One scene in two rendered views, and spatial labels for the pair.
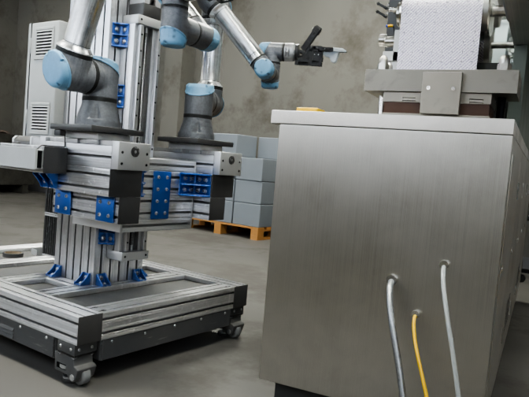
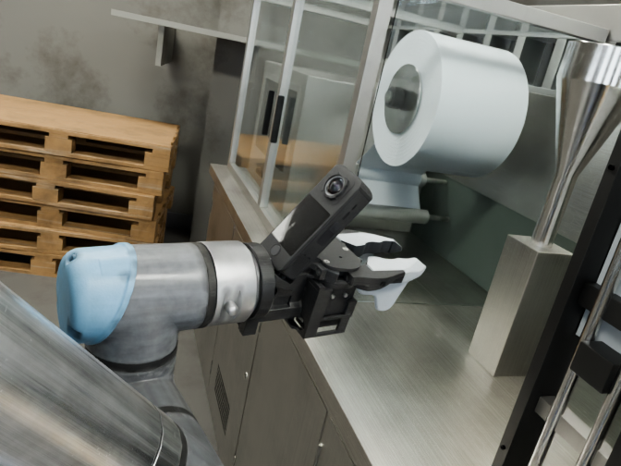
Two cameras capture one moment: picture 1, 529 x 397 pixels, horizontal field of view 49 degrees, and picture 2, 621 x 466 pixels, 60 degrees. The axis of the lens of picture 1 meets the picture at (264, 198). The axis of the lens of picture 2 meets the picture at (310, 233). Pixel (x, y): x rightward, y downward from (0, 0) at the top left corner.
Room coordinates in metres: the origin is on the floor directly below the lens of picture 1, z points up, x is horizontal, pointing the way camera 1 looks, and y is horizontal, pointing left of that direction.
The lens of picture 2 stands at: (2.12, 0.22, 1.43)
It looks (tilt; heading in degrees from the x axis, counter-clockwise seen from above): 18 degrees down; 313
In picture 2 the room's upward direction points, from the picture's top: 12 degrees clockwise
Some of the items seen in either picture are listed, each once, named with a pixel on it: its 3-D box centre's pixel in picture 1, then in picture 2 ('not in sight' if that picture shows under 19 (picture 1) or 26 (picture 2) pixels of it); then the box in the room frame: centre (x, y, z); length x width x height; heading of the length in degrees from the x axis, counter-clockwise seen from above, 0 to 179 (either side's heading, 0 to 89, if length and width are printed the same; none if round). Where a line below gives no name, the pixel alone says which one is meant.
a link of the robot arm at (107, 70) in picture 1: (99, 77); not in sight; (1.99, 0.59, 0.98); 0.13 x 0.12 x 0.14; 149
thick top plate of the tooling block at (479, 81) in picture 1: (442, 85); not in sight; (1.64, -0.47, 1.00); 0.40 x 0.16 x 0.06; 64
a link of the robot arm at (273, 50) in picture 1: (271, 52); (135, 293); (2.48, 0.02, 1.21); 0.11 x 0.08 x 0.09; 80
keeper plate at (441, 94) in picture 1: (441, 93); not in sight; (1.55, -0.44, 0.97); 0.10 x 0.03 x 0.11; 64
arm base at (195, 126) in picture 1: (197, 127); not in sight; (2.40, 0.30, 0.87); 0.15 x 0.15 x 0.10
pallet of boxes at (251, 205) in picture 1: (241, 184); not in sight; (6.16, 0.26, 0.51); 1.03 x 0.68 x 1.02; 54
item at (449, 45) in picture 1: (436, 53); not in sight; (1.77, -0.48, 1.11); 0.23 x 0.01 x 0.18; 64
